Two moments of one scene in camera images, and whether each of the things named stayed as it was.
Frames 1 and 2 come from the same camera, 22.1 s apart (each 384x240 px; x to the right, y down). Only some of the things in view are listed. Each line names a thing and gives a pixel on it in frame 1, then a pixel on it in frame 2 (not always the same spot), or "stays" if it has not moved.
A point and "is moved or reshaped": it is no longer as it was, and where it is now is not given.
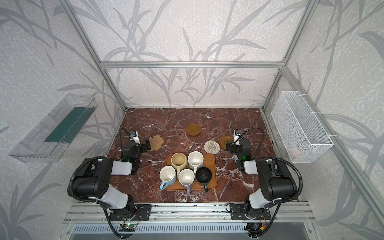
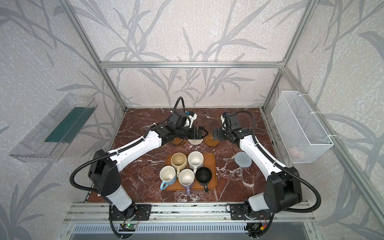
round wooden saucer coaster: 223,141 is moved or reshaped
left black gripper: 143,145 to 192,132
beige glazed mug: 179,161 stays
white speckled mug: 195,160 stays
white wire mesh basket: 302,138 stays
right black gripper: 234,146 to 220,133
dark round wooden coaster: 193,129 is moved or reshaped
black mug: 203,176 stays
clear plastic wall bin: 51,140 stays
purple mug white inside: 186,177 stays
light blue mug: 168,175 stays
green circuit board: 127,227 stays
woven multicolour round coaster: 212,147 to 196,141
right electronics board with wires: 255,227 stays
